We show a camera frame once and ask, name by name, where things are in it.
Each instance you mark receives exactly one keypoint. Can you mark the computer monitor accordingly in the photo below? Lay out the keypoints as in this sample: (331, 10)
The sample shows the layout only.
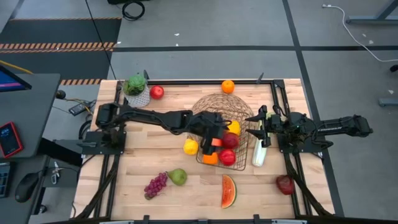
(11, 82)

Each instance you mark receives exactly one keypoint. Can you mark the yellow bell pepper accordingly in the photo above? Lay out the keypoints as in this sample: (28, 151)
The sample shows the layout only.
(234, 128)

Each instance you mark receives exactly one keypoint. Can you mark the dark red pomegranate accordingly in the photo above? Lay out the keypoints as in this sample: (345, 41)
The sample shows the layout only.
(230, 141)

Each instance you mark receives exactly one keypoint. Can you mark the black power adapter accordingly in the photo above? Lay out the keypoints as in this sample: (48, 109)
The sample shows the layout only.
(77, 109)

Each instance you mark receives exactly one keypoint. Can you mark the dark grey side desk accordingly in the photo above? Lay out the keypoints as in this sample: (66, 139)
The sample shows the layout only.
(34, 109)

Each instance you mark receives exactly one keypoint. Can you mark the black hazard-striped floor mat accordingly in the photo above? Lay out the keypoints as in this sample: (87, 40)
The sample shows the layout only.
(62, 31)

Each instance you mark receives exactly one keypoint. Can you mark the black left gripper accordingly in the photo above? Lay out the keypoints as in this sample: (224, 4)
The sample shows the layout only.
(208, 124)

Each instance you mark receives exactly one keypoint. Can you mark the red smartphone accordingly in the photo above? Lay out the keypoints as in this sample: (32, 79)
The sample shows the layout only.
(9, 140)

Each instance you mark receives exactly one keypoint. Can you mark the orange fruit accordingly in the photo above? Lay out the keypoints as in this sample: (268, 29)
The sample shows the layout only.
(211, 159)
(228, 87)

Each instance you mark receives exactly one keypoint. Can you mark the yellow lemon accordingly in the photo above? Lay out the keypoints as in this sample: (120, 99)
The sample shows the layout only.
(190, 147)

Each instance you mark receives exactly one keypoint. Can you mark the black round knob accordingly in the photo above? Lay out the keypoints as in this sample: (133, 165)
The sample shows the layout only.
(60, 94)

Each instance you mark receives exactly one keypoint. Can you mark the black aluminium table frame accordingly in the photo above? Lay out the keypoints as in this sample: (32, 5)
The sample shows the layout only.
(186, 82)

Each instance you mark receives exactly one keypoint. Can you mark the silver carabiner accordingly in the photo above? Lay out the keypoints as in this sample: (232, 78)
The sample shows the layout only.
(55, 177)

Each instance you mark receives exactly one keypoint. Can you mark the black computer mouse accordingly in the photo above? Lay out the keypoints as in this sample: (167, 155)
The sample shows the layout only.
(26, 186)

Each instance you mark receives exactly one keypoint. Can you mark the green succulent in white pot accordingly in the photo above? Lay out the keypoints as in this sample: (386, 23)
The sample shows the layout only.
(136, 85)

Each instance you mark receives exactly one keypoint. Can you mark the watermelon slice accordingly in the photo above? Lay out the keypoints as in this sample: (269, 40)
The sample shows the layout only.
(228, 191)

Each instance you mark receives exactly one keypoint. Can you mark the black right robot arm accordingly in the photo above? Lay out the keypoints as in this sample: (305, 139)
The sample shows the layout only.
(335, 127)

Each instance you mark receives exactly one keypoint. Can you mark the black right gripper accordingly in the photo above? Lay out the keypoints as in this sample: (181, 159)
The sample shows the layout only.
(273, 126)

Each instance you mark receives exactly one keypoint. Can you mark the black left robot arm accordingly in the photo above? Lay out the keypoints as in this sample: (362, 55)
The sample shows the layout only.
(146, 116)

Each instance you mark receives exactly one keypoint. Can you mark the purple grape bunch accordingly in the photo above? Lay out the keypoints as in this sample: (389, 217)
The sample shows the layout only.
(154, 186)

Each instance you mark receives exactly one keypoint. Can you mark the red apple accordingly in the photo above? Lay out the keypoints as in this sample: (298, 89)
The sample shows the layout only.
(157, 92)
(227, 157)

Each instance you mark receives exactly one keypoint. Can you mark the green pear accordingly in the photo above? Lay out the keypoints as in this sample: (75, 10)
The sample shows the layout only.
(178, 176)

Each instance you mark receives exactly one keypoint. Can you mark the white bottle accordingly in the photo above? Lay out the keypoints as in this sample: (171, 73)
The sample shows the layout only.
(259, 155)

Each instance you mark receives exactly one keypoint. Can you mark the grey desk leg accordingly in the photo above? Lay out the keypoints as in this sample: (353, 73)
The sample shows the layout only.
(370, 19)

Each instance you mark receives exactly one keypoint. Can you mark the red-orange apple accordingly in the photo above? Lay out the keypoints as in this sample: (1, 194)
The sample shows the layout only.
(216, 142)

